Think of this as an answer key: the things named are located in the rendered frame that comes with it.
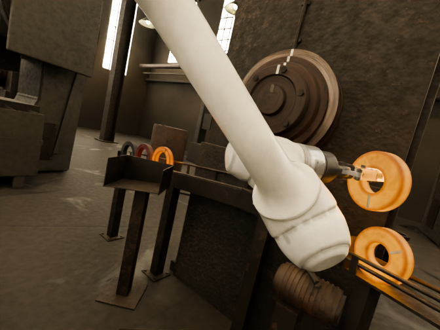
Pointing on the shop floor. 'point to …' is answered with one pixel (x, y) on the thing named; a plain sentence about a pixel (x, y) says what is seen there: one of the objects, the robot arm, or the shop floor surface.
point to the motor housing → (304, 299)
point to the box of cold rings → (19, 145)
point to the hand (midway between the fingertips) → (377, 175)
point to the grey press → (50, 65)
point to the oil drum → (161, 132)
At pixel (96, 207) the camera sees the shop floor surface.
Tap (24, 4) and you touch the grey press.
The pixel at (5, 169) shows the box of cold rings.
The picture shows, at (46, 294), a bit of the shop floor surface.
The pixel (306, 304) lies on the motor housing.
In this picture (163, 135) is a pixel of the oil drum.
